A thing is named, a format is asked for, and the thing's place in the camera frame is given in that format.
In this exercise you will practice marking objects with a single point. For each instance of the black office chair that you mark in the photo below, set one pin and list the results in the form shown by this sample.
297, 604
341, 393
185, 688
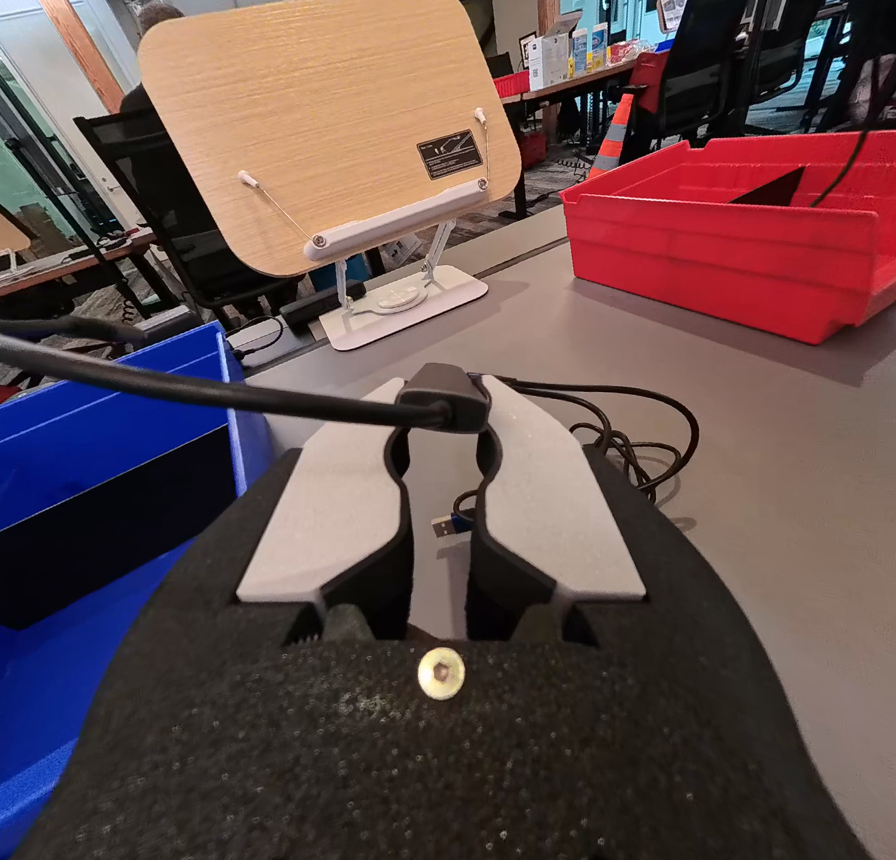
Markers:
140, 167
784, 34
693, 69

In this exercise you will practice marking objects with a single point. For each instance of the wooden table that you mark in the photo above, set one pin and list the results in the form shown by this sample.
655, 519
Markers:
581, 83
70, 265

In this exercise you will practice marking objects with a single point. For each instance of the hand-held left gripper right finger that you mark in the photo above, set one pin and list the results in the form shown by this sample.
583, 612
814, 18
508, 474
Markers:
553, 496

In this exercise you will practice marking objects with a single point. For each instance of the orange traffic cone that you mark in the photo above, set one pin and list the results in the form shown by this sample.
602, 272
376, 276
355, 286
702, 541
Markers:
616, 139

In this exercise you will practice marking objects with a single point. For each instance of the blue plastic bin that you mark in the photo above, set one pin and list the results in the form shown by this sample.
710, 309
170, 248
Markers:
105, 412

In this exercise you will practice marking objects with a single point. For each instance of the black power brick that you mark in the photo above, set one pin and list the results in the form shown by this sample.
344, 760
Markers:
315, 307

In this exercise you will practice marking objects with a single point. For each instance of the blue and white boxes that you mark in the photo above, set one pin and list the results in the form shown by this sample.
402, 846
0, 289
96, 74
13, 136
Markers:
589, 48

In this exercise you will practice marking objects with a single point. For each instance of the wooden book stand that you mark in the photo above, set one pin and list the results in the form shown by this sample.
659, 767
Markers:
315, 104

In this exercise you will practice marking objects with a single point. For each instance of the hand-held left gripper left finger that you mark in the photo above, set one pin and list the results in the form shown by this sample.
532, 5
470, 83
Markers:
329, 496

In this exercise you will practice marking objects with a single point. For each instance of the grey desk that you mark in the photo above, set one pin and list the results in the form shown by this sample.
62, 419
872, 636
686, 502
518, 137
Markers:
770, 524

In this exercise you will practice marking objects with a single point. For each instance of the white cardboard box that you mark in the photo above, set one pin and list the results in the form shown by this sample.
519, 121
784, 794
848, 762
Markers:
555, 58

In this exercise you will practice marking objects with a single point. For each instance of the red plastic bin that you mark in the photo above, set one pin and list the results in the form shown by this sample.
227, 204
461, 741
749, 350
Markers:
700, 265

